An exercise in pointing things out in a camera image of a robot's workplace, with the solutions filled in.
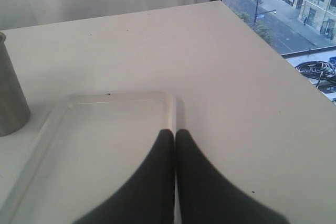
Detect stainless steel cup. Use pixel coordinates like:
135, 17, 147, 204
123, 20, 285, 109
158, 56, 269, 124
1, 33, 30, 136

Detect clear plastic tray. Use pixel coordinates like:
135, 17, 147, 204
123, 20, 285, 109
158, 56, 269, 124
1, 91, 176, 223

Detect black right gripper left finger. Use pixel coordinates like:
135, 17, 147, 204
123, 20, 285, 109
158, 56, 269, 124
76, 129, 174, 223

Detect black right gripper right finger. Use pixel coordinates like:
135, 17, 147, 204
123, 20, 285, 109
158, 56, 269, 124
175, 129, 288, 223

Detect coiled black cables outside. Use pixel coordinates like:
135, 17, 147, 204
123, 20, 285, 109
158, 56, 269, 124
295, 60, 336, 88

